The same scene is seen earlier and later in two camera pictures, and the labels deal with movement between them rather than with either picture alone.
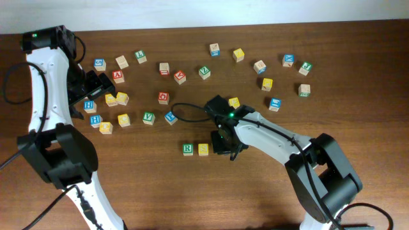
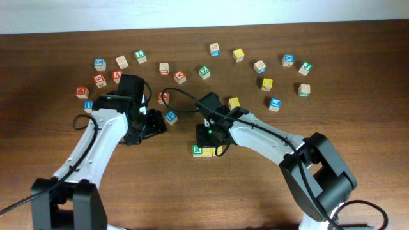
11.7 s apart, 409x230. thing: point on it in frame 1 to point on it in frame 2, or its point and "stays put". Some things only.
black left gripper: [101, 82] to [157, 126]
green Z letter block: [204, 73] stays put
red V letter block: [179, 76] stays put
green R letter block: [188, 149] to [197, 151]
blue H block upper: [90, 107] stays put
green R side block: [304, 90] stays put
